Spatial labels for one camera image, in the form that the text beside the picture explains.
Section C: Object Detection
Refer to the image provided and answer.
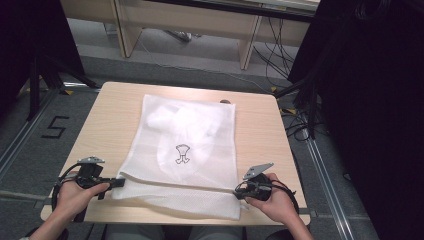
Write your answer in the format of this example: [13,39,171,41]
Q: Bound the person's right hand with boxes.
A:
[244,172,301,227]

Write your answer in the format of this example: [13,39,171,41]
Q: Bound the black curtain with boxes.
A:
[0,0,86,116]
[287,0,424,240]

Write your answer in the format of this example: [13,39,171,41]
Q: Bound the metal floor rail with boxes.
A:
[0,87,61,181]
[299,128,355,240]

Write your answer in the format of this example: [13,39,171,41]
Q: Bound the black metal stand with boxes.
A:
[274,64,319,140]
[25,54,101,122]

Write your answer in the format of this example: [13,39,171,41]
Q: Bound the hand-held gripper black cable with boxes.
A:
[270,179,300,215]
[50,162,84,216]

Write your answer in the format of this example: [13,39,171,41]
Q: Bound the person's left hand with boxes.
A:
[52,179,110,224]

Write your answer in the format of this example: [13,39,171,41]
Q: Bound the right hand-held gripper black cable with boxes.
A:
[270,179,300,215]

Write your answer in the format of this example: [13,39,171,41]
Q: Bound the left hand-held gripper black cable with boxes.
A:
[50,162,84,216]

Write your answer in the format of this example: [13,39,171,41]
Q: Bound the white garment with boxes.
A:
[146,101,233,174]

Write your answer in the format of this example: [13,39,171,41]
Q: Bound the person's lap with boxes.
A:
[104,224,244,240]

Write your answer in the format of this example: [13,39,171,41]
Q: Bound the black floor cables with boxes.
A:
[279,105,332,142]

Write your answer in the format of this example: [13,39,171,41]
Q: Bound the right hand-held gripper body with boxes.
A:
[242,162,275,202]

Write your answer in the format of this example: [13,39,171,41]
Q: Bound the black hanging cables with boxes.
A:
[252,16,296,88]

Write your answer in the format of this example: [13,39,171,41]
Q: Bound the white mesh laundry bag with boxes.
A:
[111,94,242,221]

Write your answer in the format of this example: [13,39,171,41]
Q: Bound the white floor cable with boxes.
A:
[135,31,272,95]

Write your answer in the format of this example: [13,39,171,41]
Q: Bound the light wooden desk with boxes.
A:
[60,0,321,71]

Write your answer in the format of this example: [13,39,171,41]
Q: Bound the black tape floor marking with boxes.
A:
[40,115,71,140]

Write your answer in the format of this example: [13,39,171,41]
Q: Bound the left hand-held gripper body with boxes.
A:
[75,156,108,190]

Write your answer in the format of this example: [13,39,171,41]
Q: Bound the grey power strip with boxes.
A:
[163,29,202,43]

